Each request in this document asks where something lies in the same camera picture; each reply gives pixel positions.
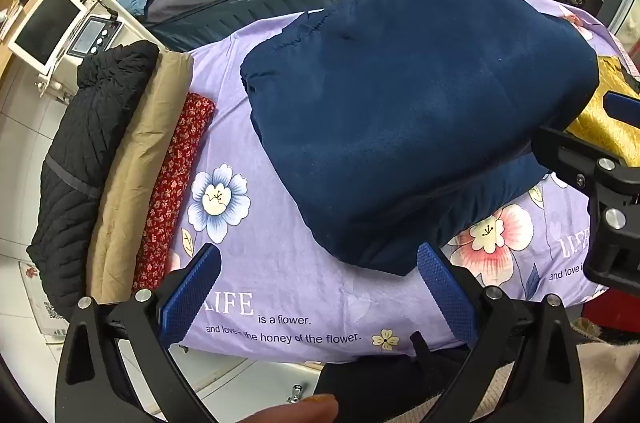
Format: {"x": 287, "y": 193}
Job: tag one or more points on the purple floral bed sheet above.
{"x": 280, "y": 228}

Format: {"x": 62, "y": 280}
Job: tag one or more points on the metal knob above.
{"x": 295, "y": 394}

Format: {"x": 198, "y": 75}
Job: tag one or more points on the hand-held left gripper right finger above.
{"x": 445, "y": 293}

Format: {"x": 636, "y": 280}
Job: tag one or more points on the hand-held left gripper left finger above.
{"x": 192, "y": 293}

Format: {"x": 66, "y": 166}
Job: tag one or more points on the white framed monitor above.
{"x": 45, "y": 23}

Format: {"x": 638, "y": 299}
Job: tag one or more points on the person's left hand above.
{"x": 300, "y": 409}

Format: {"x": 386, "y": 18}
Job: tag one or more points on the red floral folded cloth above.
{"x": 175, "y": 173}

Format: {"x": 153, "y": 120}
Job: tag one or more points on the yellow patterned cloth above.
{"x": 612, "y": 75}

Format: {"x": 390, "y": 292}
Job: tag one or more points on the white machine with control panel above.
{"x": 92, "y": 35}

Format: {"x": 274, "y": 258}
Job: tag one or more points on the tan folded cloth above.
{"x": 135, "y": 163}

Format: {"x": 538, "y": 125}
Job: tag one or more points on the black quilted garment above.
{"x": 75, "y": 163}

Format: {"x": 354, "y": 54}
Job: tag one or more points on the printed floor mat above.
{"x": 42, "y": 298}

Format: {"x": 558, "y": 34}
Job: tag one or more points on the navy blue padded jacket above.
{"x": 400, "y": 103}

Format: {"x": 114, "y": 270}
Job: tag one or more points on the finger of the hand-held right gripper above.
{"x": 622, "y": 108}
{"x": 575, "y": 158}

